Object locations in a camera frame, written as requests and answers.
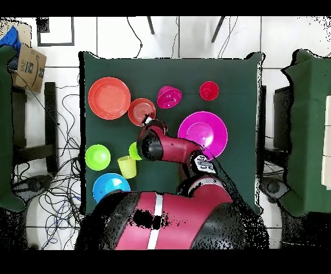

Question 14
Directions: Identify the blue bowl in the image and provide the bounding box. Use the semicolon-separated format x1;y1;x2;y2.
92;172;132;204

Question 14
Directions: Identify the red cup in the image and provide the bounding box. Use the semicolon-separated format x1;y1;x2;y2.
199;81;220;101

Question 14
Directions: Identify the black cable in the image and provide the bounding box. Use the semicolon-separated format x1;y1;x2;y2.
126;16;144;59

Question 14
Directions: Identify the green cloth side table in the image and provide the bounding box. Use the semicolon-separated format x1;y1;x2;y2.
280;49;331;217
0;45;27;213

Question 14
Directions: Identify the tangle of black cables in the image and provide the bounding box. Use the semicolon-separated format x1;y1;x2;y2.
11;85;86;250

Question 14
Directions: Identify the yellow cup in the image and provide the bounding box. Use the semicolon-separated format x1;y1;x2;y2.
117;155;137;180

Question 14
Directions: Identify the black chair frame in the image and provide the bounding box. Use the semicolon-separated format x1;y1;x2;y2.
11;81;59;174

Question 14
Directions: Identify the lime green cup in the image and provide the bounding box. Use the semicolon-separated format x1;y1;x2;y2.
128;141;143;162

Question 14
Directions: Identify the small crimson pink bowl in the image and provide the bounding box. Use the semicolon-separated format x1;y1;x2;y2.
156;85;182;110

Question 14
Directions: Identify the blue object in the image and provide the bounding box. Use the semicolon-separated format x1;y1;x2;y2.
0;25;21;52

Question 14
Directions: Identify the small orange bowl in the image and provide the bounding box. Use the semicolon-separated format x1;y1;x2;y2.
127;98;157;127

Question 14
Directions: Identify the large orange bowl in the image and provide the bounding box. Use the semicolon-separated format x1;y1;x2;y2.
87;76;132;121

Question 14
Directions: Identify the small green bowl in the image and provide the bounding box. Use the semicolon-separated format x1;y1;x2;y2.
84;143;112;172

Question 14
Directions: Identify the white box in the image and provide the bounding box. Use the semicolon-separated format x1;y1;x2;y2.
321;94;331;191

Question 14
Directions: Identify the cardboard box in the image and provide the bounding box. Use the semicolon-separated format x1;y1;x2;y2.
11;43;47;93

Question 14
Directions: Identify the dark grey pedestal leg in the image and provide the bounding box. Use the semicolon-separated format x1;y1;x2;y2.
259;175;290;205
11;174;54;197

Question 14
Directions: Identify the dark green tablecloth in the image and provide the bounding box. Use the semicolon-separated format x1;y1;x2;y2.
78;50;266;216

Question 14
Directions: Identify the black square floor frame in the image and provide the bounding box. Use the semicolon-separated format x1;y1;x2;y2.
36;16;75;47

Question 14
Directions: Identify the large magenta bowl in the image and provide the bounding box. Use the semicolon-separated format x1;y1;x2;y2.
177;111;229;161

